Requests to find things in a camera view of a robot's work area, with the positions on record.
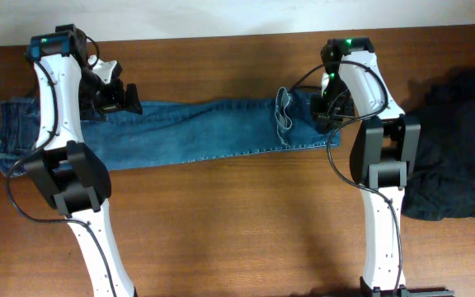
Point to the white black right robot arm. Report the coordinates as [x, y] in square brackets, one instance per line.
[381, 159]

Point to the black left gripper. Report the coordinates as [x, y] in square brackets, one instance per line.
[116, 100]

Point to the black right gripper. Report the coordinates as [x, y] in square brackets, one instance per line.
[326, 117]

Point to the blue denim jeans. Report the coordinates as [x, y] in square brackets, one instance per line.
[169, 133]

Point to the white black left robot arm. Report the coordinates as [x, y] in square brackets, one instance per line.
[76, 86]

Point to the black cloth garment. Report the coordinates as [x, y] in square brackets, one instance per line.
[442, 185]

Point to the grey metal bracket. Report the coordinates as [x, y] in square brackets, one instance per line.
[429, 293]

